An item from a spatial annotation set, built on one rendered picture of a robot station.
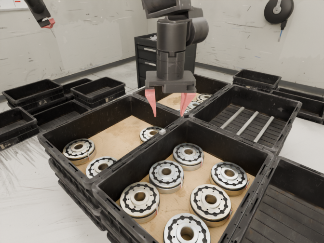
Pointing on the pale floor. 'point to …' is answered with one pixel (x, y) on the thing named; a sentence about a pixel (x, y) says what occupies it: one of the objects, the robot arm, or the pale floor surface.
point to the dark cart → (150, 60)
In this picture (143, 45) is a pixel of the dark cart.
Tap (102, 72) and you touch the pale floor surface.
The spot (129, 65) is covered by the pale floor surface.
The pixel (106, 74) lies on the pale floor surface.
